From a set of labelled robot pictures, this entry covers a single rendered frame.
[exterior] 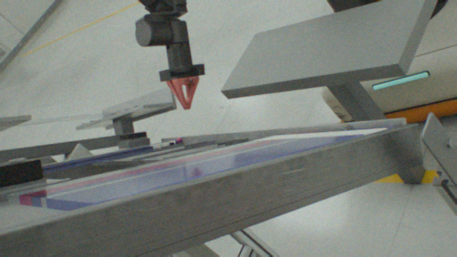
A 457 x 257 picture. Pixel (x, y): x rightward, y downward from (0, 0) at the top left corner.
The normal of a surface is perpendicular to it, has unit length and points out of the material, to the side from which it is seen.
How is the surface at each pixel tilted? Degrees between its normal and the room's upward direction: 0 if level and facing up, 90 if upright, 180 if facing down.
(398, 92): 90
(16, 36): 90
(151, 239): 90
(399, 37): 0
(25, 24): 90
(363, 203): 0
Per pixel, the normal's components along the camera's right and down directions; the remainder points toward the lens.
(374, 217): -0.62, -0.62
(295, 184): 0.65, -0.06
